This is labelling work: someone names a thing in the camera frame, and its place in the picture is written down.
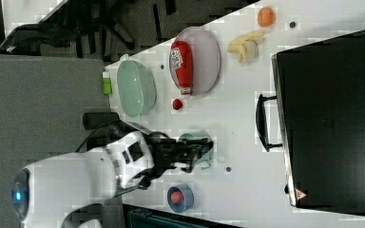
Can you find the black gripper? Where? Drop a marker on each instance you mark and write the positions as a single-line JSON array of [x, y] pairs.
[[169, 154]]

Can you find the black toaster oven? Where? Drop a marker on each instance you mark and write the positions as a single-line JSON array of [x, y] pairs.
[[320, 94]]

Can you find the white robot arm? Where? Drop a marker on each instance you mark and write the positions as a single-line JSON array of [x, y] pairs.
[[49, 193]]

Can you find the green metal mug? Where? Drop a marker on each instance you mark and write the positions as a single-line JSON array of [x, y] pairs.
[[204, 158]]

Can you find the toy strawberry in bowl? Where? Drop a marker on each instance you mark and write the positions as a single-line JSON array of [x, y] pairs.
[[177, 197]]

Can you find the blue bowl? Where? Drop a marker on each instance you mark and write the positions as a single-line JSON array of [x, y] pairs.
[[188, 198]]

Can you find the green plastic colander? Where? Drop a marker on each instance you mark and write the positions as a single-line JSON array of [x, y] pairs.
[[136, 87]]

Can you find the red plush ketchup bottle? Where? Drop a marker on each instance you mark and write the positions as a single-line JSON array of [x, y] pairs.
[[182, 63]]

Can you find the grey round plate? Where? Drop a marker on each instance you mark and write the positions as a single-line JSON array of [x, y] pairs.
[[206, 58]]

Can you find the black pot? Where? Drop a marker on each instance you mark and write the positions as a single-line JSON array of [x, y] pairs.
[[93, 120]]

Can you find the lime green block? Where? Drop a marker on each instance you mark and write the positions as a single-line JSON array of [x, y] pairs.
[[107, 87]]

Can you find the peeled toy banana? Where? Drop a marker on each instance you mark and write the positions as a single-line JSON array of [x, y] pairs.
[[246, 46]]

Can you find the orange toy fruit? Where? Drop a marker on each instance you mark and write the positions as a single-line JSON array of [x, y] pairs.
[[266, 17]]

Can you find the blue metal frame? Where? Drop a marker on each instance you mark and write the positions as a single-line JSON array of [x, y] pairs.
[[139, 217]]

